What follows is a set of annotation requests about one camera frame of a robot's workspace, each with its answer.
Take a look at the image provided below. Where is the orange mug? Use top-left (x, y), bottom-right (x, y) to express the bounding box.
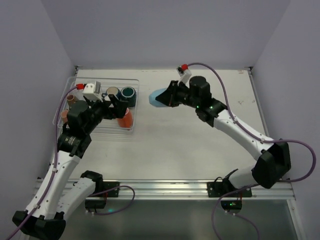
top-left (117, 108), bottom-right (133, 129)

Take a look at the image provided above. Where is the dark green mug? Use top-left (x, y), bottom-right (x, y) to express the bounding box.
top-left (120, 86), bottom-right (137, 108)

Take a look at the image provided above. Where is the blue striped mug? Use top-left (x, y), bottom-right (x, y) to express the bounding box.
top-left (102, 86), bottom-right (121, 98)

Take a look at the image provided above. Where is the pink mug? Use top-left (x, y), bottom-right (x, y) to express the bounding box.
top-left (60, 109), bottom-right (69, 124)

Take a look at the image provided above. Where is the white mug gold rim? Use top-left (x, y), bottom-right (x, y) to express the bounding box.
top-left (104, 95), bottom-right (114, 103)

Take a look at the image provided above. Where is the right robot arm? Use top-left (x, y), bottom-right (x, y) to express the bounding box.
top-left (149, 76), bottom-right (291, 195)

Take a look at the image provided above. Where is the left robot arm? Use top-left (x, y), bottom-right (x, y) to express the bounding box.
top-left (12, 94), bottom-right (128, 240)

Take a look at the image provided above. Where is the clear dish rack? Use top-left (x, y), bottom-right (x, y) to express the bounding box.
top-left (53, 76), bottom-right (140, 134)

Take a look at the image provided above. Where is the brown mug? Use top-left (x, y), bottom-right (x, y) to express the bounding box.
top-left (66, 94), bottom-right (79, 107)

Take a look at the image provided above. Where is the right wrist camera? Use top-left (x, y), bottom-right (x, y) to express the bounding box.
top-left (176, 64), bottom-right (192, 85)

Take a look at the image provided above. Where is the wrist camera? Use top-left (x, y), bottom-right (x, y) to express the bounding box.
top-left (82, 81), bottom-right (102, 101)
top-left (176, 64), bottom-right (192, 85)

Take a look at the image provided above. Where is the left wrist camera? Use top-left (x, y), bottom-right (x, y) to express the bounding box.
top-left (82, 81), bottom-right (102, 101)

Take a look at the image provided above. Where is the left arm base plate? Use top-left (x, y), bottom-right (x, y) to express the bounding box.
top-left (84, 181), bottom-right (121, 216)

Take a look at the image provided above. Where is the aluminium rail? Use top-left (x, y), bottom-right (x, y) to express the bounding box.
top-left (31, 177), bottom-right (295, 201)

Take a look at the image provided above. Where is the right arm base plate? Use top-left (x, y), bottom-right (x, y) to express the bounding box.
top-left (206, 176), bottom-right (253, 214)

